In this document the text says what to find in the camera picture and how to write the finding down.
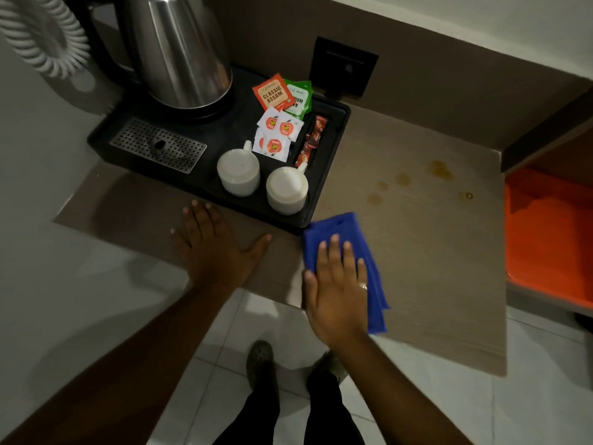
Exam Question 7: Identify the person's left hand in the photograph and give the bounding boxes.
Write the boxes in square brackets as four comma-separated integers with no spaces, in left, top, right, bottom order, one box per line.
[170,200,273,297]

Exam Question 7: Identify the person's left forearm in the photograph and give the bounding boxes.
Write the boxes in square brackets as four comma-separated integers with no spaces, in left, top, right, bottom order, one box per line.
[0,285,239,445]

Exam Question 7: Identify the white sachet with orange print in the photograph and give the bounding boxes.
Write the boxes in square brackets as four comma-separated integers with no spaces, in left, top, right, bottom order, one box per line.
[252,127,292,163]
[273,112,305,143]
[257,106,284,135]

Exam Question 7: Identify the stainless steel kettle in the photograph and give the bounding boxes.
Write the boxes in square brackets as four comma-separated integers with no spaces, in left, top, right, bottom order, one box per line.
[69,0,235,119]

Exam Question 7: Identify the green tea bag packet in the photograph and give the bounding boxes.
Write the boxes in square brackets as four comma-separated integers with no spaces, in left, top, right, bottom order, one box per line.
[284,79,314,121]

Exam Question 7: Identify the red coffee stick sachet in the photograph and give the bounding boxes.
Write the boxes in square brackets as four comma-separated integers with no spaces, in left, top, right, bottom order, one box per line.
[295,140,320,168]
[311,116,329,149]

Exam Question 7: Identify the blue cleaning cloth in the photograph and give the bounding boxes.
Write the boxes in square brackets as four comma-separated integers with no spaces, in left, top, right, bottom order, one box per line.
[302,212,390,334]

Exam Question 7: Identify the black plastic tray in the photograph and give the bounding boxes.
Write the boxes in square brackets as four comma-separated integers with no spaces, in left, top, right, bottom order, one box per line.
[87,65,352,235]

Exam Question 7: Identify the person's right shoe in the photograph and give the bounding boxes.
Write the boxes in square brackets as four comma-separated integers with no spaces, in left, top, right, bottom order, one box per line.
[308,351,348,386]

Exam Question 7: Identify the person's left shoe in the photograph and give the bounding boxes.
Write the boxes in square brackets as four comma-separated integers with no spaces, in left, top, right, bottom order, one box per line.
[246,340,280,405]

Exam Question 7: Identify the black trousers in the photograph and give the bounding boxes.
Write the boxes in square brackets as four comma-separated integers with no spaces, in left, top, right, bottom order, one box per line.
[212,368,367,445]

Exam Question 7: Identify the orange tea bag packet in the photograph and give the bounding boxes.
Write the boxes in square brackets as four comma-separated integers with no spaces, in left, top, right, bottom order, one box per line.
[252,73,297,112]

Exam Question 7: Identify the white coiled cord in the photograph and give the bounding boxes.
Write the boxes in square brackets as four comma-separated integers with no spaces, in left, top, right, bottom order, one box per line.
[0,0,91,80]

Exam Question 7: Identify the person's right forearm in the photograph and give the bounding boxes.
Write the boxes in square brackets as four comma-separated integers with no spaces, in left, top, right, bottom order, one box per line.
[330,335,474,445]

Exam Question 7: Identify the perforated metal drip grate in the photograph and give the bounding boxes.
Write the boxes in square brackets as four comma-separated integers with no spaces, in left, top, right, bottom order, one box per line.
[110,117,208,175]

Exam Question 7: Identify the person's right hand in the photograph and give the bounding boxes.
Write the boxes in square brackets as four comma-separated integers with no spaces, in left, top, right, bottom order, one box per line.
[302,235,370,349]

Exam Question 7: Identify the orange seat cushion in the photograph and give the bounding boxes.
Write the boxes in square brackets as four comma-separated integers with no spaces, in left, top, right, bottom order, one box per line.
[504,167,593,311]

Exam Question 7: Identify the white ceramic cup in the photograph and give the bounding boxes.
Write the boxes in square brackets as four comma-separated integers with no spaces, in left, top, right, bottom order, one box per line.
[217,140,261,198]
[266,162,309,216]

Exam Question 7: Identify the black wall socket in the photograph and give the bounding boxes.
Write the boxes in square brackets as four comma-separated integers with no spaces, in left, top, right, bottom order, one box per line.
[309,36,379,99]

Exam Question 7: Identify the person's shoe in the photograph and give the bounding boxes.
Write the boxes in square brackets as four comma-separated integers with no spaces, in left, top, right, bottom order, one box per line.
[308,351,348,386]
[246,340,280,405]

